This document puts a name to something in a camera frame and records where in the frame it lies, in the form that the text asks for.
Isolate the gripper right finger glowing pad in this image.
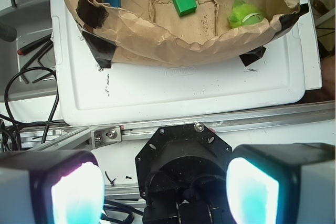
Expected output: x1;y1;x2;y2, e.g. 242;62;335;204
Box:
226;143;335;223

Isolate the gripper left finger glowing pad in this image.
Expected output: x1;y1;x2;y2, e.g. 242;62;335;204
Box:
1;150;105;223

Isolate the black hex key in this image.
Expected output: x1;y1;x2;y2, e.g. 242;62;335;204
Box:
20;40;53;84

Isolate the brown paper bag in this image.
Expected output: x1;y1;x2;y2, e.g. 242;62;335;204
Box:
64;0;309;67

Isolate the green plush toy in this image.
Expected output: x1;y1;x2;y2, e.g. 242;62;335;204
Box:
228;0;265;28

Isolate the aluminium frame rail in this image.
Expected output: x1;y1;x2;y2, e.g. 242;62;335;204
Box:
0;101;336;153

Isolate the metal corner bracket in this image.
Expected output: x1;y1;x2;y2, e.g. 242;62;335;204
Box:
91;126;122;146

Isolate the black cable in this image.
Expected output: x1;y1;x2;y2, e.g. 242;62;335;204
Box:
0;67;59;154

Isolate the red handled screwdriver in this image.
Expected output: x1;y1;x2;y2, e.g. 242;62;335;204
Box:
17;34;51;56

